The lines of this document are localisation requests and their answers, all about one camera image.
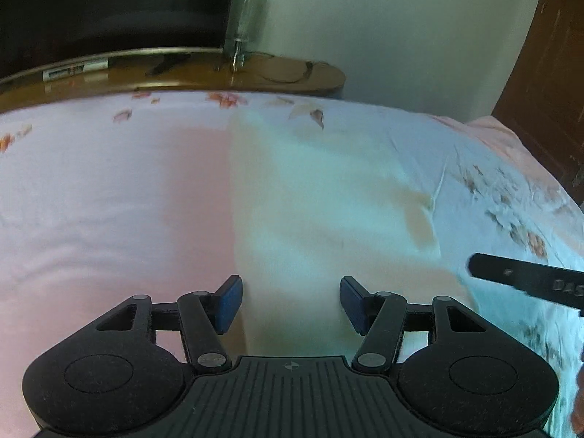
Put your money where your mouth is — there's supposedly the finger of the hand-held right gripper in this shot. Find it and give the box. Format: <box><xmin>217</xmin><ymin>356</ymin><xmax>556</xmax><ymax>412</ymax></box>
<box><xmin>466</xmin><ymin>253</ymin><xmax>526</xmax><ymax>290</ymax></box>

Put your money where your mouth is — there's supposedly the person's right forearm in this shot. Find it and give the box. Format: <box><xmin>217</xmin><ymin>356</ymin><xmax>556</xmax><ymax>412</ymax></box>
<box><xmin>571</xmin><ymin>365</ymin><xmax>584</xmax><ymax>438</ymax></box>

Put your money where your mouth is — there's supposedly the pink floral bedsheet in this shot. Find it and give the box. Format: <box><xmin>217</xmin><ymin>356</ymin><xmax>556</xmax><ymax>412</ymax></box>
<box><xmin>0</xmin><ymin>89</ymin><xmax>584</xmax><ymax>438</ymax></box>

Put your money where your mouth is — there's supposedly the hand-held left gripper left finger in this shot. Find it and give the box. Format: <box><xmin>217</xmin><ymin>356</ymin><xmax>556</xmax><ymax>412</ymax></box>
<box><xmin>96</xmin><ymin>274</ymin><xmax>243</xmax><ymax>372</ymax></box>

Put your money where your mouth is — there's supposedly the brown wooden door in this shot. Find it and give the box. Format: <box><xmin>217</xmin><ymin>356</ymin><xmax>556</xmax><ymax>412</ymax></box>
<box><xmin>490</xmin><ymin>0</ymin><xmax>584</xmax><ymax>201</ymax></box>

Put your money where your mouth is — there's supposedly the thin dark cable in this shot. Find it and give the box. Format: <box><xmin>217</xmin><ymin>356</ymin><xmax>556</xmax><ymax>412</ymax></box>
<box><xmin>253</xmin><ymin>52</ymin><xmax>330</xmax><ymax>84</ymax></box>

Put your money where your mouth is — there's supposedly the cream white knit garment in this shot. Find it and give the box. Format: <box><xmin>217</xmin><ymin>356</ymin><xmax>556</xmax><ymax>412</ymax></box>
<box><xmin>228</xmin><ymin>108</ymin><xmax>477</xmax><ymax>354</ymax></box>

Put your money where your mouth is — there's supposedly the clear glass vase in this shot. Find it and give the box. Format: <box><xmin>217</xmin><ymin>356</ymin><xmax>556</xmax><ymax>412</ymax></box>
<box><xmin>223</xmin><ymin>0</ymin><xmax>270</xmax><ymax>73</ymax></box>

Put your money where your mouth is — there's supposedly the white label strip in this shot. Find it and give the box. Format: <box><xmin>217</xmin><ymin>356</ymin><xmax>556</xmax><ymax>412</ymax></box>
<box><xmin>42</xmin><ymin>58</ymin><xmax>110</xmax><ymax>82</ymax></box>

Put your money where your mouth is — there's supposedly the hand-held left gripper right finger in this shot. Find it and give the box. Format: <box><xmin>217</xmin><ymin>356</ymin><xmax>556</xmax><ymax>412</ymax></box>
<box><xmin>339</xmin><ymin>276</ymin><xmax>487</xmax><ymax>372</ymax></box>

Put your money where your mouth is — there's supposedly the black television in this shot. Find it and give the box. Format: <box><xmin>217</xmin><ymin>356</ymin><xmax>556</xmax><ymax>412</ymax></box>
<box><xmin>0</xmin><ymin>0</ymin><xmax>239</xmax><ymax>79</ymax></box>

